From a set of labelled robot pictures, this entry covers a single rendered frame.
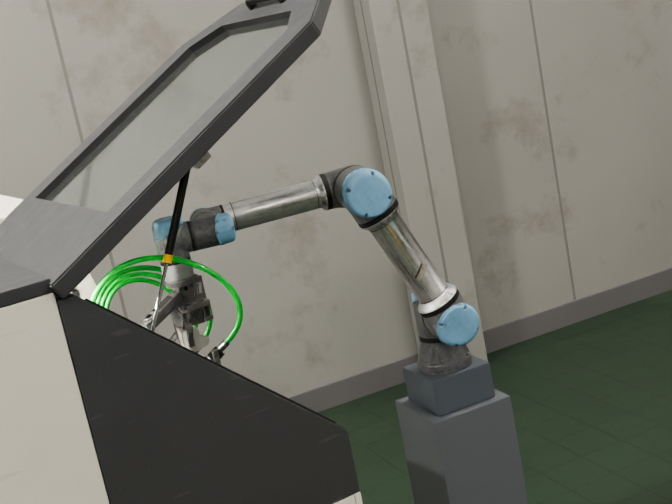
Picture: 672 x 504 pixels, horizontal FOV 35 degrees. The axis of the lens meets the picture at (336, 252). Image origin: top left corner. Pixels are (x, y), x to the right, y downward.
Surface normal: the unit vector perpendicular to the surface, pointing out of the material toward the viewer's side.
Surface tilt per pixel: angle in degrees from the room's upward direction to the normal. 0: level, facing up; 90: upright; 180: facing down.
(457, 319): 97
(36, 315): 90
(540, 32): 90
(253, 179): 90
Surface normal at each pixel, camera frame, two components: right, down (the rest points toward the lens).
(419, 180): 0.40, 0.13
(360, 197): 0.16, 0.07
